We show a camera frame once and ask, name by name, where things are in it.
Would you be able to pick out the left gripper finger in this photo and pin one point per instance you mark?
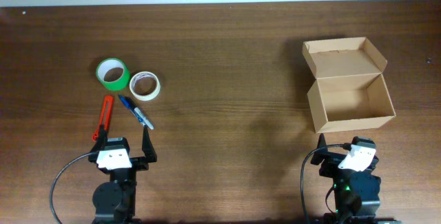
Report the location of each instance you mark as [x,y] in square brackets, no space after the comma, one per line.
[147,146]
[100,141]

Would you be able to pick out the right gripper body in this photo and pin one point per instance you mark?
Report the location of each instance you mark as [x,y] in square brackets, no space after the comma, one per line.
[330,167]

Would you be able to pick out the orange utility knife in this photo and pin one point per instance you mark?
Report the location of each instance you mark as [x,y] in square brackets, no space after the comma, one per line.
[105,116]

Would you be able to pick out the brown cardboard box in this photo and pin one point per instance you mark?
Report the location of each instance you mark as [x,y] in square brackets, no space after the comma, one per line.
[349,91]

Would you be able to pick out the beige masking tape roll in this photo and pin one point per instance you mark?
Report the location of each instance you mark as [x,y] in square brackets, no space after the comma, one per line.
[141,75]

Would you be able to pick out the green tape roll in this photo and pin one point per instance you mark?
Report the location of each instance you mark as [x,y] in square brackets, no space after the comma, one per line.
[109,64]

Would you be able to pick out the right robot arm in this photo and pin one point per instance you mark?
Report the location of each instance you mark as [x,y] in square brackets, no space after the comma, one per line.
[355,189]

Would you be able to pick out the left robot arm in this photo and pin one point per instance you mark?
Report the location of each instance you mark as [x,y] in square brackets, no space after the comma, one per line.
[115,200]

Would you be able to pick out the blue ballpoint pen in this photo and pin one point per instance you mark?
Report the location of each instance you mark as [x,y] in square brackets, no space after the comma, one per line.
[125,103]

